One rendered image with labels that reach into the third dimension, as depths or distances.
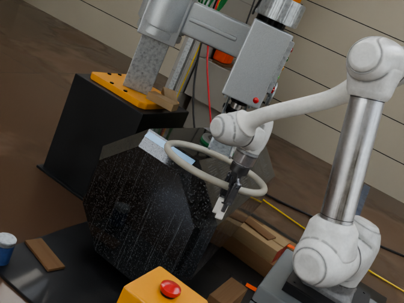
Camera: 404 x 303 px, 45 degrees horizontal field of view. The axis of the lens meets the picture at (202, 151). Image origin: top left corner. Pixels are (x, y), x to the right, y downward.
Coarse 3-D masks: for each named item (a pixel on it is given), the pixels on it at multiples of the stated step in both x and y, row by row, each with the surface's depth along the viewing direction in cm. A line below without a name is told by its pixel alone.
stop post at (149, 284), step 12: (144, 276) 89; (156, 276) 90; (168, 276) 92; (132, 288) 84; (144, 288) 85; (156, 288) 87; (120, 300) 84; (132, 300) 83; (144, 300) 82; (156, 300) 84; (168, 300) 85; (180, 300) 86; (192, 300) 88; (204, 300) 89
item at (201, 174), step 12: (168, 144) 208; (180, 144) 224; (192, 144) 230; (168, 156) 201; (216, 156) 234; (192, 168) 191; (204, 180) 191; (216, 180) 190; (240, 192) 193; (252, 192) 196; (264, 192) 204
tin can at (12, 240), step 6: (0, 234) 236; (6, 234) 238; (12, 234) 240; (0, 240) 232; (6, 240) 234; (12, 240) 236; (0, 246) 232; (6, 246) 232; (12, 246) 234; (0, 252) 233; (6, 252) 234; (12, 252) 238; (0, 258) 234; (6, 258) 235; (0, 264) 235; (6, 264) 238
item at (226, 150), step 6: (228, 96) 281; (246, 108) 278; (210, 144) 235; (216, 144) 245; (222, 144) 247; (216, 150) 241; (222, 150) 243; (228, 150) 245; (210, 156) 236; (228, 156) 237
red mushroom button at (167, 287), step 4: (164, 280) 87; (168, 280) 87; (160, 284) 86; (164, 284) 86; (168, 284) 86; (172, 284) 86; (176, 284) 87; (160, 288) 86; (164, 288) 85; (168, 288) 85; (172, 288) 85; (176, 288) 86; (180, 288) 87; (164, 292) 85; (168, 292) 85; (172, 292) 85; (176, 292) 85; (180, 292) 86; (168, 296) 85; (172, 296) 85; (176, 296) 85
